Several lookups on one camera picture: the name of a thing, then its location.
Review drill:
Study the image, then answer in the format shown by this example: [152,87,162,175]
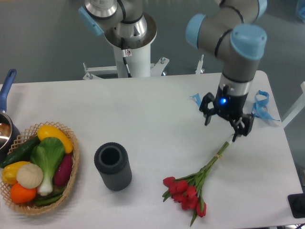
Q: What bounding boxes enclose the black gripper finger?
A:
[199,93,215,126]
[229,114,254,142]

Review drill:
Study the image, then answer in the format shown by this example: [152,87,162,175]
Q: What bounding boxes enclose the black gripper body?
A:
[213,87,248,120]

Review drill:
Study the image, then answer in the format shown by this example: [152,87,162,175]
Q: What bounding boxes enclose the red tulip bouquet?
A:
[162,135,234,226]

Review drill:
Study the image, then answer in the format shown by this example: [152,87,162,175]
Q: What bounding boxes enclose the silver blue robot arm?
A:
[78,0,267,137]

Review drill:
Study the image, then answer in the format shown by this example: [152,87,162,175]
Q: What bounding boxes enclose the blue ribbon strip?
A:
[190,93,202,108]

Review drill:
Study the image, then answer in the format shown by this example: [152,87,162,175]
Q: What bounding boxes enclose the tangled blue ribbon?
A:
[252,90,280,122]

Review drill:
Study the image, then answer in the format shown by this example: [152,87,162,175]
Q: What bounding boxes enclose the black device at edge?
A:
[287,193,305,219]

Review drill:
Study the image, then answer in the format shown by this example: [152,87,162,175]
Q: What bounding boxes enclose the dark grey ribbed vase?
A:
[94,142,132,191]

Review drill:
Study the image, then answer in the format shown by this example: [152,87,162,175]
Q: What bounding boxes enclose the blue object top right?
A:
[296,0,305,22]

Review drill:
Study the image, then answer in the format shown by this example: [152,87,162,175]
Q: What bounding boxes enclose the purple sweet potato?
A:
[53,154,73,186]

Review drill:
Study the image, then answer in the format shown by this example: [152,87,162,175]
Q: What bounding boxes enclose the yellow squash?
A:
[37,125,74,154]

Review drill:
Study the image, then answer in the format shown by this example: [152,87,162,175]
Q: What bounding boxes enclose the green bok choy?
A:
[30,137,65,196]

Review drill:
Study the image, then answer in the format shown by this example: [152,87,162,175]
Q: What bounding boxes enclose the green pea pods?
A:
[34,189,64,207]

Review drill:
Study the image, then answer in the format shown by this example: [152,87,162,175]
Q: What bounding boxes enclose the white garlic bulb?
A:
[16,163,43,189]

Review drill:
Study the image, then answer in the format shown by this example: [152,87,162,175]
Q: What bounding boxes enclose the green cucumber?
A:
[0,136,40,168]

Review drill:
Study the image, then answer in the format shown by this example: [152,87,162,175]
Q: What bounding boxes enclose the woven wicker basket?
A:
[0,122,80,215]

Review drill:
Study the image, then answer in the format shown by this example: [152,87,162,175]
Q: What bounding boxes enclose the orange fruit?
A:
[10,183,37,204]

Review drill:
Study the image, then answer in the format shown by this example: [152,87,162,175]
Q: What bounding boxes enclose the yellow bell pepper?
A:
[1,161,30,185]

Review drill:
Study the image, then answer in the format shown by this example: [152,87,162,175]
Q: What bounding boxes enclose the white frame at right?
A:
[282,82,305,128]

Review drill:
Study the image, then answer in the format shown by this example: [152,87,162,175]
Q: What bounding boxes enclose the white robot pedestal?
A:
[83,44,170,80]

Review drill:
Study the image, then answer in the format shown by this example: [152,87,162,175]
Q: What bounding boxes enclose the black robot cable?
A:
[120,37,132,78]

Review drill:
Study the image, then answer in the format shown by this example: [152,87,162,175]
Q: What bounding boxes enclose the blue handled saucepan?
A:
[0,69,20,163]

